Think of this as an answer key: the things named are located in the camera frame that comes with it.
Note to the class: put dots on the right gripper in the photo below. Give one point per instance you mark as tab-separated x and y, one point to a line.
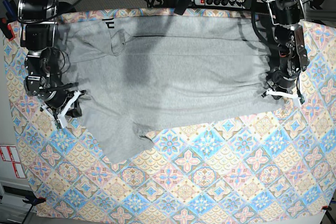
57	97

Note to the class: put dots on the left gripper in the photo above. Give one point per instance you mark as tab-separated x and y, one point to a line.
281	81

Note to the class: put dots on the grey T-shirt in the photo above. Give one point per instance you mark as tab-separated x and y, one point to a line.
149	73

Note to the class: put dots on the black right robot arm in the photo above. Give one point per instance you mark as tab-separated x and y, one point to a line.
37	34

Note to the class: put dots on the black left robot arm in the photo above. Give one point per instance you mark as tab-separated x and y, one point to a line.
291	57

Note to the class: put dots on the patterned tile tablecloth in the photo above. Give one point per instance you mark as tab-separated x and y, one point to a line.
271	166

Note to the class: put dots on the red white labels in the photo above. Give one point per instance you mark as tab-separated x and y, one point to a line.
11	166

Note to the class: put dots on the orange black clamp upper left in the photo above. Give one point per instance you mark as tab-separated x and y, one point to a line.
7	29

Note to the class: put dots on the orange black clamp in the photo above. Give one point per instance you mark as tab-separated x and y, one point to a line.
327	208
7	29
33	200

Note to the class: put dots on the white power strip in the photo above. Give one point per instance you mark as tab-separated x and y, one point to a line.
219	3

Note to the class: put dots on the orange black clamp lower left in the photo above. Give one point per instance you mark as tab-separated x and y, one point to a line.
33	200

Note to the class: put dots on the orange black clamp lower right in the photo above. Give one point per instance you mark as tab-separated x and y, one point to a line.
327	208

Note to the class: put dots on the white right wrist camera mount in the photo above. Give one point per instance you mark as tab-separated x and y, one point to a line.
59	120

